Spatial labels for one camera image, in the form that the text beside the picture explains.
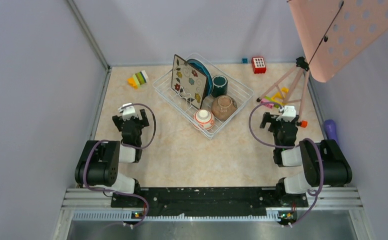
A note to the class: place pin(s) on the orange wooden toy block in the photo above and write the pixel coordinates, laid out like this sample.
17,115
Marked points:
302,124

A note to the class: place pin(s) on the teal polka dot plate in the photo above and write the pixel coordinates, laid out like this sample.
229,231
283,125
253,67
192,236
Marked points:
202,68

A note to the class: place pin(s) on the orange patterned white bowl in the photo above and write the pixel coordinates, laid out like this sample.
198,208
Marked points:
203,119

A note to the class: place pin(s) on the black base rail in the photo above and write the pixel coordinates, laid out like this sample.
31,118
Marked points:
217,201

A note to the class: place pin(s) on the square leaf patterned plate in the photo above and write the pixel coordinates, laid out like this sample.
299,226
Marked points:
188,82

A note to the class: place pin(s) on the colourful block stack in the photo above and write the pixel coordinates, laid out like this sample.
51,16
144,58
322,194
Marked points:
138,79

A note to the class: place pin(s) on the red white toy block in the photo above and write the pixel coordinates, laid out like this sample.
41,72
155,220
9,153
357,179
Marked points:
258,65

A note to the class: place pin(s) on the pink perforated music stand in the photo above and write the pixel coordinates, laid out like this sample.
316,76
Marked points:
332,33

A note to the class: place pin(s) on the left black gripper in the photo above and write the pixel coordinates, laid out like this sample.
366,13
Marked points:
144,122

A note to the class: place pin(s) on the dark green mug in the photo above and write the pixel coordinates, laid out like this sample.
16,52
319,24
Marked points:
220,85

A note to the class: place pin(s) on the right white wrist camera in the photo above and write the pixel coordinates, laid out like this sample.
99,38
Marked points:
287,113

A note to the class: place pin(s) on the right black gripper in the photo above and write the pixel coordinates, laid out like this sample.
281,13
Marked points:
267,118

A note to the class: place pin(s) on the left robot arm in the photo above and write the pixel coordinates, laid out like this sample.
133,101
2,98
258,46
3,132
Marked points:
98,165

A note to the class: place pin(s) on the pink toy block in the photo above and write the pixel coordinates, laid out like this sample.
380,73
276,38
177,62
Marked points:
267,103

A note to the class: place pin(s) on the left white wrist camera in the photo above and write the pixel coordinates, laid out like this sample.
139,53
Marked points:
127,111

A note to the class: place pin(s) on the purple handle tool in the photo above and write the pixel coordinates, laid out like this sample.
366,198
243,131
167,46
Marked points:
329,126

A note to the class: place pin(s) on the yellow toy frame block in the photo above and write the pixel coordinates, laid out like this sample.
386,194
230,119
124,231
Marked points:
279,97

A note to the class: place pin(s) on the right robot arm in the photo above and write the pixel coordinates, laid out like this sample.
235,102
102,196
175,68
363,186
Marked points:
319,161

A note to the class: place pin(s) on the brown flower glazed bowl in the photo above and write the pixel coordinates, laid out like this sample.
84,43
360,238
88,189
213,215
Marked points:
223,107

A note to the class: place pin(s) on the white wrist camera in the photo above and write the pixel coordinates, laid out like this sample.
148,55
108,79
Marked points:
287,113
127,111

